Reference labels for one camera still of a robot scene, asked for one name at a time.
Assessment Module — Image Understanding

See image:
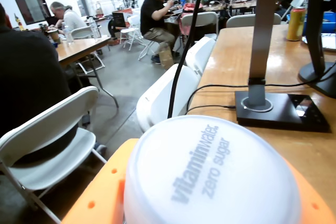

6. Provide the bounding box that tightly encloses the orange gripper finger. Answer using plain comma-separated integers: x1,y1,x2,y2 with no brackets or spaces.
286,161,336,224
61,138,140,224

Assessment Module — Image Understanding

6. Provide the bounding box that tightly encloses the vitaminwater bottle with white cap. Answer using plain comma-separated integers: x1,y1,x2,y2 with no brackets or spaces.
122,115,302,224

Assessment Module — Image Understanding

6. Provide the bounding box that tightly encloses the white plate with napkins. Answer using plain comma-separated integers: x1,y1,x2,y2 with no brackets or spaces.
301,34,336,51

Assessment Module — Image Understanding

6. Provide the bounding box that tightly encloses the white folding chair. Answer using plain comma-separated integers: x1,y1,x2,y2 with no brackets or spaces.
180,11,219,41
135,63,201,133
225,13,282,29
70,26,106,76
0,86,108,224
119,15,148,51
184,36,216,79

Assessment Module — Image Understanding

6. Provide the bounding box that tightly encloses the person in dark top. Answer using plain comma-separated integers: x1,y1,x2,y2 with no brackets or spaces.
0,2,79,164

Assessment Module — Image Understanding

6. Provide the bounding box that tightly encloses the wooden folding table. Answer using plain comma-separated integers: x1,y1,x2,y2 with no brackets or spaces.
54,36,119,109

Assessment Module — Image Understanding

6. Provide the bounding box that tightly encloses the brown paper bag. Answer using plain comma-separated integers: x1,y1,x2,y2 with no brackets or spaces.
159,42,175,70

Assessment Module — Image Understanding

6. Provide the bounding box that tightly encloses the small clear water bottle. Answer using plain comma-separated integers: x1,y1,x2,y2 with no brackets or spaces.
65,23,75,46

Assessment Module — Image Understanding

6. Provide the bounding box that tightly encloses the large clear water bottle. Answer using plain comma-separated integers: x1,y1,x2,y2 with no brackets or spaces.
88,16,102,40

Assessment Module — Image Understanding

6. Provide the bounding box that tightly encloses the grey haired man white shirt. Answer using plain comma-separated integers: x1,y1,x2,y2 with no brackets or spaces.
49,1,88,36

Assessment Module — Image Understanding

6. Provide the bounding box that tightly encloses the black computer monitor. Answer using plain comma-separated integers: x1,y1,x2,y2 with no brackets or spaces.
298,0,336,99

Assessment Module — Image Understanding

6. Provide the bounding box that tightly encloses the yellow drink can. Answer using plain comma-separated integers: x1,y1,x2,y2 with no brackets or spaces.
286,6,308,42

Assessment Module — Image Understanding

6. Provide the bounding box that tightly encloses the blue plastic bin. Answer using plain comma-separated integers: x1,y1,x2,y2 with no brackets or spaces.
321,11,336,34

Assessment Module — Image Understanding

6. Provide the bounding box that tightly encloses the man in black shirt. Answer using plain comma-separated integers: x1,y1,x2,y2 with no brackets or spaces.
140,0,176,65

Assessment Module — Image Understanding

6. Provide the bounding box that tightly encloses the black grey desk lamp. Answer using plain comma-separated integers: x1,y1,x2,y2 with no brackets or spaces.
235,0,331,133

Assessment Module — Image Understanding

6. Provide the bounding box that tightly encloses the red cloth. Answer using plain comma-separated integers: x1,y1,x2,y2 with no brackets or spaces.
180,3,203,36

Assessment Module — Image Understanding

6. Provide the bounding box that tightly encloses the hanging black cable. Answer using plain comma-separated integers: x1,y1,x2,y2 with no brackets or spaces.
167,0,208,119

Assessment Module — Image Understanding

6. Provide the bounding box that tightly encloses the thin black lamp cable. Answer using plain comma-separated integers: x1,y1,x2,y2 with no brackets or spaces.
186,104,237,113

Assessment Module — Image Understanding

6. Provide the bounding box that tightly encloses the thin black monitor cable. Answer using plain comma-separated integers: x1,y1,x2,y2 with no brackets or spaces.
186,61,336,111

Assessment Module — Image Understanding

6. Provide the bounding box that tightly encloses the black framed wall screen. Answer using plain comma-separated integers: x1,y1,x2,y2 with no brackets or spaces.
10,0,53,26

